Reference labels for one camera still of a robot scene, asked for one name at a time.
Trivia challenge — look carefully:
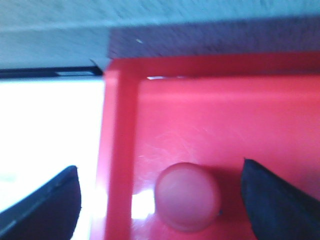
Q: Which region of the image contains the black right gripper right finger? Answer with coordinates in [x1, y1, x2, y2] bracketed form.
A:
[240, 159, 320, 240]

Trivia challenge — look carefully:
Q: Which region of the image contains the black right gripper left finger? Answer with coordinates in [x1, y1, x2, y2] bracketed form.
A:
[0, 165, 82, 240]

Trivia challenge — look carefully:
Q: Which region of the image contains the red mushroom push button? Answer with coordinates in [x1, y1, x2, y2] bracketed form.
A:
[154, 162, 222, 232]

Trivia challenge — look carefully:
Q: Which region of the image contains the red plastic tray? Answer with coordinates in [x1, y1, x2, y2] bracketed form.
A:
[99, 52, 320, 240]

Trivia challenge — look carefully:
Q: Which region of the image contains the grey stone counter slab right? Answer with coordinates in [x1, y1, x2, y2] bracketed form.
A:
[0, 0, 320, 68]

